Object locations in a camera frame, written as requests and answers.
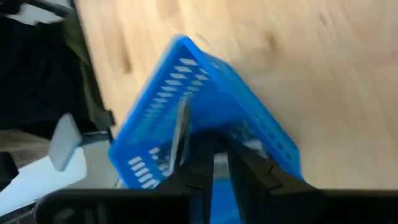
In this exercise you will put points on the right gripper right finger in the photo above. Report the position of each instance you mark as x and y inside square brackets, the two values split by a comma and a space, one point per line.
[248, 177]

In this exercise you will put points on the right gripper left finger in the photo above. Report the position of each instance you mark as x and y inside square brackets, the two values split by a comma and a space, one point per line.
[196, 168]

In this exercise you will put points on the large black object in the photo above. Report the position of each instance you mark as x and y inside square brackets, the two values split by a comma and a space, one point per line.
[31, 77]

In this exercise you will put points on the grey silver remote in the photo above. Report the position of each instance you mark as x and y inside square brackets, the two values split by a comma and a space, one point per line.
[180, 133]

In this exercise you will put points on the blue plastic basket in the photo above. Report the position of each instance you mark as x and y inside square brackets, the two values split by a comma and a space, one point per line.
[211, 102]

